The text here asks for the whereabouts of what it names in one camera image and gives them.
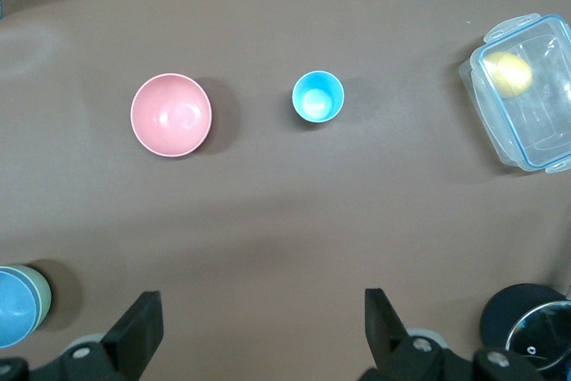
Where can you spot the glass pot lid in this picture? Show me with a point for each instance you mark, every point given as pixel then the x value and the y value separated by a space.
pixel 544 336

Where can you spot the pink bowl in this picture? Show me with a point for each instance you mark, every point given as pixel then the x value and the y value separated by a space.
pixel 171 115

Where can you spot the brown table cloth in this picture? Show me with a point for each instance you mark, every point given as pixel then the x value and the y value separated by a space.
pixel 285 220

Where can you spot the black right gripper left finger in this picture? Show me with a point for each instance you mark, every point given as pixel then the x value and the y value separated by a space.
pixel 134 332

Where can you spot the yellow lemon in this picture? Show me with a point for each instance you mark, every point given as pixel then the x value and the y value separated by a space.
pixel 510 74

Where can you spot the black pot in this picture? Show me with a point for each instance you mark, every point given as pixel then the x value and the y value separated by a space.
pixel 499 314

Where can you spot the clear plastic lidded container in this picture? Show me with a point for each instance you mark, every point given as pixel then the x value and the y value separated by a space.
pixel 535 131

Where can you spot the blue bowl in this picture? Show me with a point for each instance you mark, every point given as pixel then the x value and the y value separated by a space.
pixel 13 309

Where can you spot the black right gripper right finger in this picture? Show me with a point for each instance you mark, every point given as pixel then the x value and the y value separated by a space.
pixel 386 332

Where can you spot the light green bowl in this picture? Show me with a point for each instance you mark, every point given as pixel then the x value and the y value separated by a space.
pixel 43 300

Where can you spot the blue cup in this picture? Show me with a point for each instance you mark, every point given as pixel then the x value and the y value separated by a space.
pixel 317 97

